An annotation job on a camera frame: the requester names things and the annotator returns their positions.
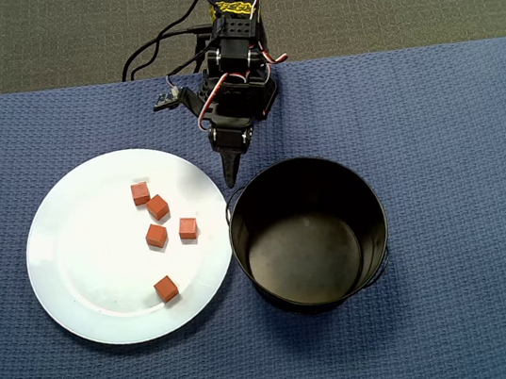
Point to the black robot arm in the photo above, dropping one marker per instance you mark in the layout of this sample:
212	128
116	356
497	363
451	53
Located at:
237	49

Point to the yellow patterned tape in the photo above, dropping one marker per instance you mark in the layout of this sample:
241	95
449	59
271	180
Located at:
233	8

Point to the small wrist camera board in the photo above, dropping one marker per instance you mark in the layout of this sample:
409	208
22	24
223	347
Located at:
164	100

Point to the red cube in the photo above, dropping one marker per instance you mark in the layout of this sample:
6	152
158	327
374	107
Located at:
187	228
141	194
166	289
156	236
157	207

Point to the white round plate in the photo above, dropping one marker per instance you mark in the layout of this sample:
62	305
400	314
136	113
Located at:
103	269

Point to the blue woven tablecloth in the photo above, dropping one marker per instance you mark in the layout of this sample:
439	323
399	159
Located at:
422	173

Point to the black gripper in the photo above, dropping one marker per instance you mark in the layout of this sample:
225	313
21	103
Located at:
231	139

